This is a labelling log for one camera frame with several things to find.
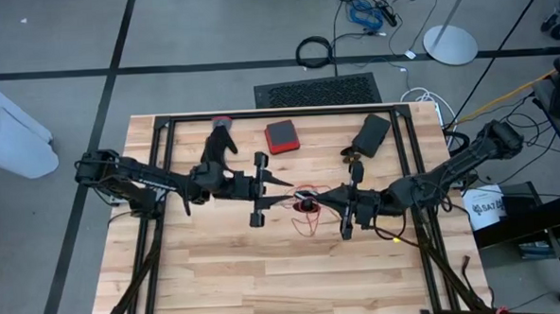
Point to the white cylindrical container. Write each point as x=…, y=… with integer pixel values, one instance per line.
x=4, y=140

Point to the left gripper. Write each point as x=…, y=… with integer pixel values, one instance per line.
x=257, y=186

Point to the blue box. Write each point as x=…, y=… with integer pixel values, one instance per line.
x=535, y=250

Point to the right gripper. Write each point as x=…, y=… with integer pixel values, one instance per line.
x=355, y=203

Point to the small white plug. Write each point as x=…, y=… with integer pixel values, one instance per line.
x=410, y=55

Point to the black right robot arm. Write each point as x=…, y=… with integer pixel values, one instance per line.
x=451, y=173

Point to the black metal table frame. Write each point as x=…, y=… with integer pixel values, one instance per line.
x=283, y=113

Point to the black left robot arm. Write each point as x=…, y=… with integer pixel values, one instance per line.
x=139, y=179

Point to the red box black lid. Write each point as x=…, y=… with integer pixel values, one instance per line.
x=282, y=135

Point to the black floor vent grille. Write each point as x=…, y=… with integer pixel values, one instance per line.
x=320, y=91

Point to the black zip pouch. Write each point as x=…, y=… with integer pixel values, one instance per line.
x=371, y=135

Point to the grey round floor stand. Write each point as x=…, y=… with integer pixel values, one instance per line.
x=450, y=45

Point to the black low shelf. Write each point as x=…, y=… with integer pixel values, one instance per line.
x=524, y=222

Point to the black glove red cuff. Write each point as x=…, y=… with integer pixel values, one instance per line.
x=218, y=145

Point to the red clamp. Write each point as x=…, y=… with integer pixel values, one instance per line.
x=501, y=311

